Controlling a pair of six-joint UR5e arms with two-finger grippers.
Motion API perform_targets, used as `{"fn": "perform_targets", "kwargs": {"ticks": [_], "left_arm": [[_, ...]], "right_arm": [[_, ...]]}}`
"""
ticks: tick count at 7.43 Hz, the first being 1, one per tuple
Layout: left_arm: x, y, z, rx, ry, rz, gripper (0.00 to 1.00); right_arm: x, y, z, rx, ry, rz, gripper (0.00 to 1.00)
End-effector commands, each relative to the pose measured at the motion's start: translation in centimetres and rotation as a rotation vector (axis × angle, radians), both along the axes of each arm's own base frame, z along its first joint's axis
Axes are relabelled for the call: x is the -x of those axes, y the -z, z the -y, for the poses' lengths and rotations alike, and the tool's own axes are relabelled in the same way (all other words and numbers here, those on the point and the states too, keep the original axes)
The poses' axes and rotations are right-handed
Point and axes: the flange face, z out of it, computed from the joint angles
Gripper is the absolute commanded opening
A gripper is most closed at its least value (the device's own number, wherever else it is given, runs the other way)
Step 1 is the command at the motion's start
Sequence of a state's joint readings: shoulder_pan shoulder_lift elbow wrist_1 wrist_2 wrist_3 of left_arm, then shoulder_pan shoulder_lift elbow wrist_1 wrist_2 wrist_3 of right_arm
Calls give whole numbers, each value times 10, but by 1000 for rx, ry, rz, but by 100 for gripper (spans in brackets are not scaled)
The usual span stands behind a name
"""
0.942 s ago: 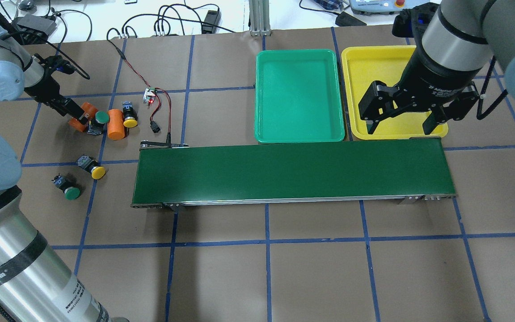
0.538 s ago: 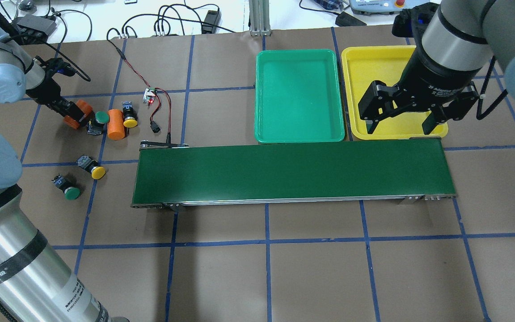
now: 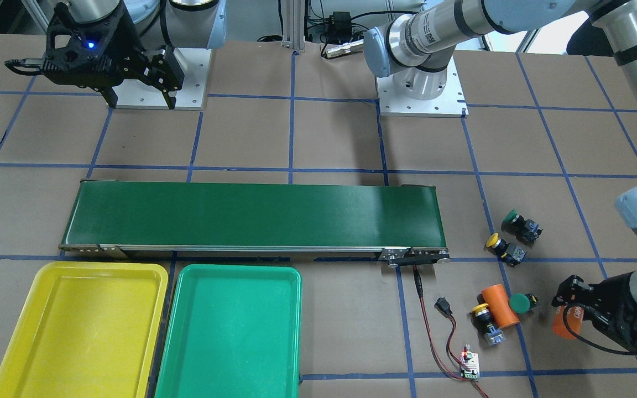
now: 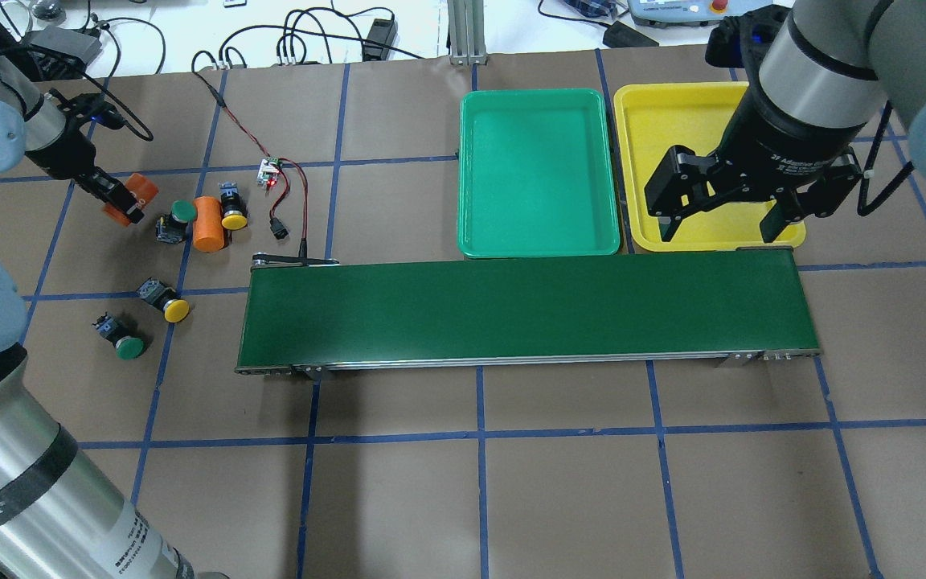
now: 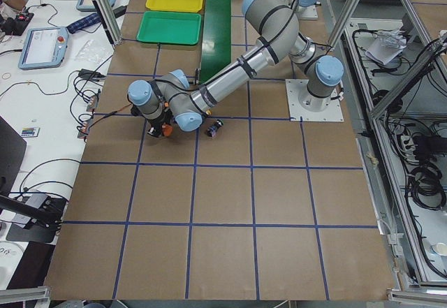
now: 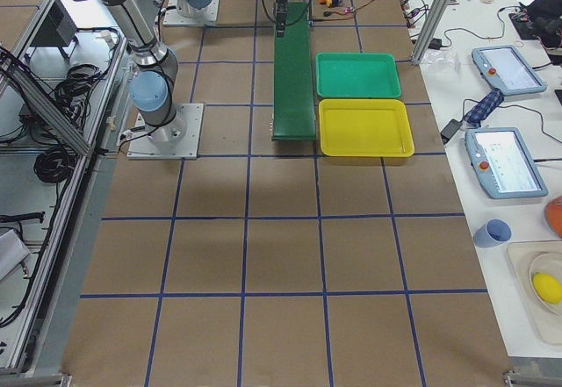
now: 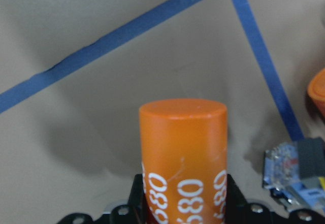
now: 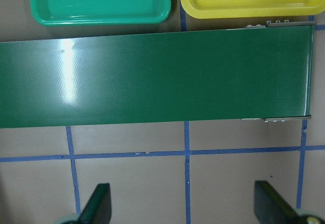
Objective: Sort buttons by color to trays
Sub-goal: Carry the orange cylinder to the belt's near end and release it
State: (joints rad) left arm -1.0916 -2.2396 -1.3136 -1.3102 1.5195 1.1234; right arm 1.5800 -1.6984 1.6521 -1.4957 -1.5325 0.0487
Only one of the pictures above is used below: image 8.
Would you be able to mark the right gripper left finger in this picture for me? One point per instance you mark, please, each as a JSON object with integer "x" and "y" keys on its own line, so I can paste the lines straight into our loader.
{"x": 99, "y": 207}

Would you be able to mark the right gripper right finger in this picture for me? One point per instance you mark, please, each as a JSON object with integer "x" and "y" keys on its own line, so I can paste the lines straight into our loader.
{"x": 270, "y": 207}

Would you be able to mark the green conveyor belt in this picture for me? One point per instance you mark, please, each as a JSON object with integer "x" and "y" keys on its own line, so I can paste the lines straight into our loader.
{"x": 246, "y": 73}

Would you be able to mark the green tray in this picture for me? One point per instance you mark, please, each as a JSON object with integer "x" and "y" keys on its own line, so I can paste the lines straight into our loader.
{"x": 99, "y": 12}

